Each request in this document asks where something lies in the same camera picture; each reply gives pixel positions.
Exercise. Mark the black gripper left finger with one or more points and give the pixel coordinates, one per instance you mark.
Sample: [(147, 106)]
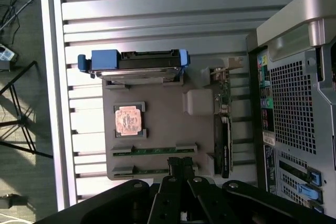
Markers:
[(168, 200)]

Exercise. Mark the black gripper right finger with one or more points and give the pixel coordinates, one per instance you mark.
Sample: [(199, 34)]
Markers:
[(204, 203)]

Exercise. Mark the green RAM stick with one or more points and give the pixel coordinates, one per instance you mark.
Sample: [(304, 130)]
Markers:
[(157, 151), (149, 171)]

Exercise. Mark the black graphics card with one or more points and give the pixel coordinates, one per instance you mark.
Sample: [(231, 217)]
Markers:
[(225, 140)]

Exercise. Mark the grey parts rack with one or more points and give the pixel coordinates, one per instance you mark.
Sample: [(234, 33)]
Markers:
[(162, 119)]

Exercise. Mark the copper-coloured CPU chip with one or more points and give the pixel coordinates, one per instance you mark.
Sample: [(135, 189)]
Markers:
[(129, 120)]

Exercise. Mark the blue expansion slot latch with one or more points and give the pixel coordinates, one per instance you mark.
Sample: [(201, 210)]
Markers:
[(309, 192), (315, 176)]

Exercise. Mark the grey open PC case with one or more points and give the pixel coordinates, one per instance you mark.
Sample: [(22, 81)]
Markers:
[(294, 108)]

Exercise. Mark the hard disk in blue caddy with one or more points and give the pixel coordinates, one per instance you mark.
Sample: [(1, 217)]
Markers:
[(136, 62)]

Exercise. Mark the small grey floor box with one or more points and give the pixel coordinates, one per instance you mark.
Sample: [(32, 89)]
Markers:
[(13, 200)]

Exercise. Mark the black tripod stand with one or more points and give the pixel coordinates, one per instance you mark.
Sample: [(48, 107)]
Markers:
[(23, 119)]

